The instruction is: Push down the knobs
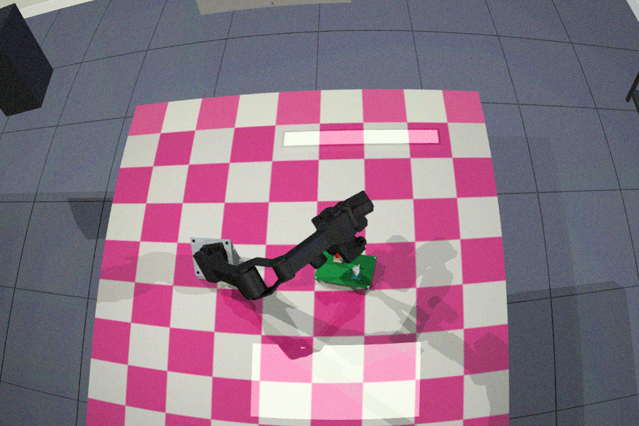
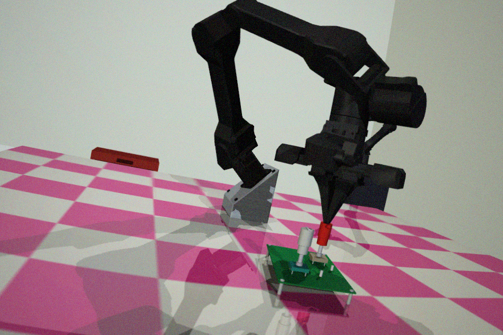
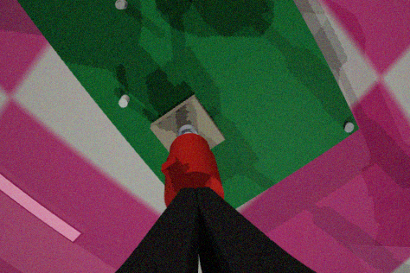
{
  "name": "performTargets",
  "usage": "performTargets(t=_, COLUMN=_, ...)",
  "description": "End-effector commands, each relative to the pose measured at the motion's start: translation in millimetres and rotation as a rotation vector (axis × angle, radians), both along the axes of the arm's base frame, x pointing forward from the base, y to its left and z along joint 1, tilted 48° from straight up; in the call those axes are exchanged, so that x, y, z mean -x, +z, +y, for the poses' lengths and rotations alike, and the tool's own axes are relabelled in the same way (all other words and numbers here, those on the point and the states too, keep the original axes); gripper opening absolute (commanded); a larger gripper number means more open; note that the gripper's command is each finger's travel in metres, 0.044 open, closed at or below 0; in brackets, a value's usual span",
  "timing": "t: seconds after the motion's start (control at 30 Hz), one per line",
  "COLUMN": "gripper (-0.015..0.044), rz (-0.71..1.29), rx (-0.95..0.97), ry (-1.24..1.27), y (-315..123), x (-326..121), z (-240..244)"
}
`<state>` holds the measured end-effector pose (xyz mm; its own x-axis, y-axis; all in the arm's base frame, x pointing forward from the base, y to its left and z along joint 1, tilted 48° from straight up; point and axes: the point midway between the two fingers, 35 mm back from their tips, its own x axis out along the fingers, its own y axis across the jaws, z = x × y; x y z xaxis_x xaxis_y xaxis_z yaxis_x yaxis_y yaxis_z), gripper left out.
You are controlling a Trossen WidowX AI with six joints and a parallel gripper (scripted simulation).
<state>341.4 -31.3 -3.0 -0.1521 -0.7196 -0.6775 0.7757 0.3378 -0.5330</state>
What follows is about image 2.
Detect green circuit board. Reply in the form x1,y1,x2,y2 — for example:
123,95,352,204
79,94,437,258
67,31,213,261
266,221,356,304

